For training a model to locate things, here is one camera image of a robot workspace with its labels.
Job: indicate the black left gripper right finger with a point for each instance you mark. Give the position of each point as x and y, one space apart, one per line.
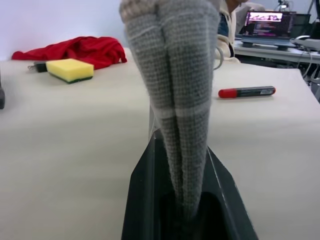
225 207

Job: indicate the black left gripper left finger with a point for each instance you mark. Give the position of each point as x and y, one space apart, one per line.
147 190

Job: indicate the black marker with red cap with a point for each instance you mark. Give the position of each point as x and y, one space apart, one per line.
250 91

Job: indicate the yellow and green sponge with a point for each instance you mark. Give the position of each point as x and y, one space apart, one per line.
70 68

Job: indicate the red cloth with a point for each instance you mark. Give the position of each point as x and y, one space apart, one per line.
82 48

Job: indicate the white background desk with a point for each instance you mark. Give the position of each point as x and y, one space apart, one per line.
270 53

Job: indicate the small black clip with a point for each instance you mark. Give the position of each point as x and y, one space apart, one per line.
40 67

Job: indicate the person in cream hoodie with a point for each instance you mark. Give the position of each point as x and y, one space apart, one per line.
228 37

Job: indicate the black box-shaped object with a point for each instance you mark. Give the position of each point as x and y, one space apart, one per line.
2 95

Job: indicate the open laptop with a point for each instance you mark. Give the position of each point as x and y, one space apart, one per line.
265 25

